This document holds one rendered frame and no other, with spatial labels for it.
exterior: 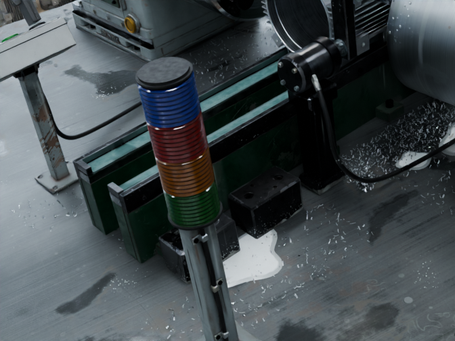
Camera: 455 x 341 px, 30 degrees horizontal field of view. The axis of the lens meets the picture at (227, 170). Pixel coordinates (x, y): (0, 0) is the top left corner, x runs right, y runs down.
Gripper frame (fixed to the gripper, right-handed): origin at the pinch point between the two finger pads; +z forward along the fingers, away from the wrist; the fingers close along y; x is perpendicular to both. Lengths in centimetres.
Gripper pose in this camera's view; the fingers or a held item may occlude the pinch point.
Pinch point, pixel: (24, 3)
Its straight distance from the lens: 144.0
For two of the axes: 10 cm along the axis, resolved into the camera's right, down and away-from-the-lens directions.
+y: 7.7, -4.6, 4.5
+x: -4.7, 0.7, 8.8
